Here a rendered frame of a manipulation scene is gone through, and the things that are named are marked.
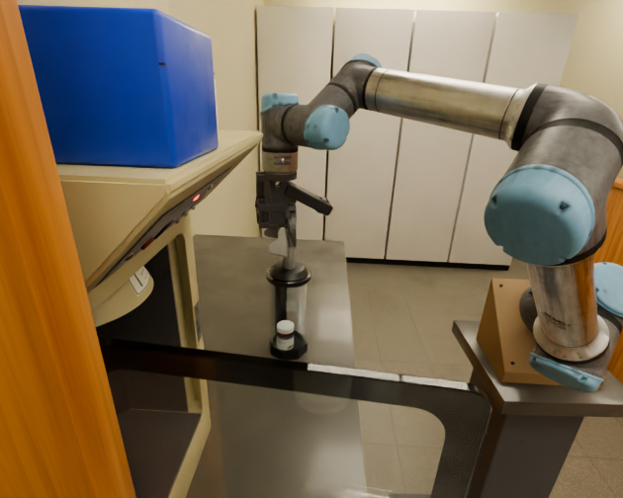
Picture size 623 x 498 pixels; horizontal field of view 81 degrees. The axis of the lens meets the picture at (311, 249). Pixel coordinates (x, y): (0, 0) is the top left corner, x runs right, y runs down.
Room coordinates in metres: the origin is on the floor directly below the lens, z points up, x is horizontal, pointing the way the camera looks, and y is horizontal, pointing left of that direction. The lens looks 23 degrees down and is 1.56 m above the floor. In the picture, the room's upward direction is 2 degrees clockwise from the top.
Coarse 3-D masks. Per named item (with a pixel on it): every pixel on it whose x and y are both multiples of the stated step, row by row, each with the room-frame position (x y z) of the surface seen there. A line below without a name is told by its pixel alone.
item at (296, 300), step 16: (272, 288) 0.75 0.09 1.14; (288, 288) 0.73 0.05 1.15; (304, 288) 0.75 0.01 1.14; (272, 304) 0.75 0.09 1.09; (288, 304) 0.73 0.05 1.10; (304, 304) 0.75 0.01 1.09; (272, 320) 0.75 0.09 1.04; (288, 320) 0.73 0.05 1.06; (304, 320) 0.75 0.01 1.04; (272, 336) 0.75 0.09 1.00; (288, 336) 0.73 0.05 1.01; (304, 336) 0.76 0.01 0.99
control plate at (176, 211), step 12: (228, 168) 0.42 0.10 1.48; (216, 180) 0.39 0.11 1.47; (204, 192) 0.38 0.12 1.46; (180, 204) 0.27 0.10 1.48; (192, 204) 0.38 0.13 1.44; (168, 216) 0.28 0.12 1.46; (180, 216) 0.39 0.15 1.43; (156, 228) 0.27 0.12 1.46; (144, 240) 0.27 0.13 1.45; (132, 252) 0.26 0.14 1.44; (120, 264) 0.26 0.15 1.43; (108, 276) 0.25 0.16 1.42
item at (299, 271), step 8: (280, 264) 0.79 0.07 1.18; (288, 264) 0.76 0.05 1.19; (296, 264) 0.79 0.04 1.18; (272, 272) 0.76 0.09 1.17; (280, 272) 0.75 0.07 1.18; (288, 272) 0.75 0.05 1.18; (296, 272) 0.75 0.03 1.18; (304, 272) 0.76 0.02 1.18; (288, 280) 0.73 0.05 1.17; (296, 280) 0.74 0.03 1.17
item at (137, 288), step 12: (132, 276) 0.39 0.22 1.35; (144, 276) 0.41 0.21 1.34; (120, 288) 0.37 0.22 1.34; (132, 288) 0.38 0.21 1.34; (144, 288) 0.40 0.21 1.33; (108, 300) 0.35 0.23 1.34; (120, 300) 0.36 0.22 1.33; (132, 300) 0.37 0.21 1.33; (96, 312) 0.33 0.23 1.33; (108, 312) 0.34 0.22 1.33; (120, 312) 0.35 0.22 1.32; (96, 324) 0.33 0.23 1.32
